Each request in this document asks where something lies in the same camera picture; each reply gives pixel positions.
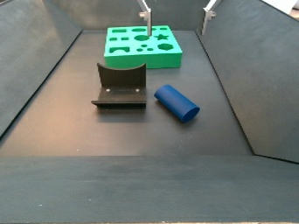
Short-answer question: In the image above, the blue cylinder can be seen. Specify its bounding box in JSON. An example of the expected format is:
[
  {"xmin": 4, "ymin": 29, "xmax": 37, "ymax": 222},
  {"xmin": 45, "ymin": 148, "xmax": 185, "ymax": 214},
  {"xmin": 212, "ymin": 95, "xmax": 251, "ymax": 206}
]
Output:
[{"xmin": 153, "ymin": 85, "xmax": 200, "ymax": 123}]

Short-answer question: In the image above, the green foam shape board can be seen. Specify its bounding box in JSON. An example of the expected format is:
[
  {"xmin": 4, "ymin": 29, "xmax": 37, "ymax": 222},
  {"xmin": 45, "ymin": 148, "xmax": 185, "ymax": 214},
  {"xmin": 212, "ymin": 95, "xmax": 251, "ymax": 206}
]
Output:
[{"xmin": 104, "ymin": 25, "xmax": 183, "ymax": 68}]

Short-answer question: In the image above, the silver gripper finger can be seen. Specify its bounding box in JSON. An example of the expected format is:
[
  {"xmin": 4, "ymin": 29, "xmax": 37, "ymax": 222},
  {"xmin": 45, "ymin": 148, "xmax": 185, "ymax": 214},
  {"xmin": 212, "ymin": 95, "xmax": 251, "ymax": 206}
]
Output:
[
  {"xmin": 200, "ymin": 0, "xmax": 220, "ymax": 34},
  {"xmin": 136, "ymin": 0, "xmax": 152, "ymax": 36}
]

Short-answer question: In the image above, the black cradle fixture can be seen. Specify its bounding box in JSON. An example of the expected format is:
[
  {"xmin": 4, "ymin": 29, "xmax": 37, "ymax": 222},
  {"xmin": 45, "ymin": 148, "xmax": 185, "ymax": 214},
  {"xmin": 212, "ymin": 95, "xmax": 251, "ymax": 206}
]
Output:
[{"xmin": 91, "ymin": 64, "xmax": 147, "ymax": 108}]

